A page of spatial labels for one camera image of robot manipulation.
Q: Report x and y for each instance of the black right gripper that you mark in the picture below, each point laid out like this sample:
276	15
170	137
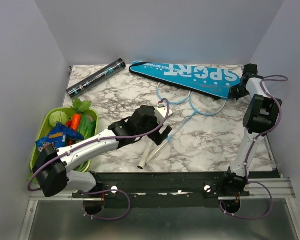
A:
234	95

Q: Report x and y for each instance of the blue Oreo snack bag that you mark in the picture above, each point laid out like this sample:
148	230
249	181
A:
57	137

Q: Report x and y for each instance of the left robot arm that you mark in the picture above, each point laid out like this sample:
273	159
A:
54	169

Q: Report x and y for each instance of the toy red chili pepper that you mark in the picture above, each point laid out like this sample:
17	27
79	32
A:
69	140

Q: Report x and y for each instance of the black Boka shuttlecock tube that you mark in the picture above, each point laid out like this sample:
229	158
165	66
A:
96	79

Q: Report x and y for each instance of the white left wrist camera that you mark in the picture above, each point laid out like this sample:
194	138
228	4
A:
161	114

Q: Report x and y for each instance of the blue Sport racket bag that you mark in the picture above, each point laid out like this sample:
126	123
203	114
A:
212	81

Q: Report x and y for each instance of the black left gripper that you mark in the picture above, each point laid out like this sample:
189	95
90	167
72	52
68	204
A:
165	134

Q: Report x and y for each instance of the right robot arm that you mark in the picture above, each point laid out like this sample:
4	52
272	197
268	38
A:
262	116

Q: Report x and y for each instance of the toy green cabbage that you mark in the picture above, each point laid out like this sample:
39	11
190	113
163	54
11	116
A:
58	117

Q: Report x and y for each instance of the toy orange carrot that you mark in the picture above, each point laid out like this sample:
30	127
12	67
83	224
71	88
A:
75	122

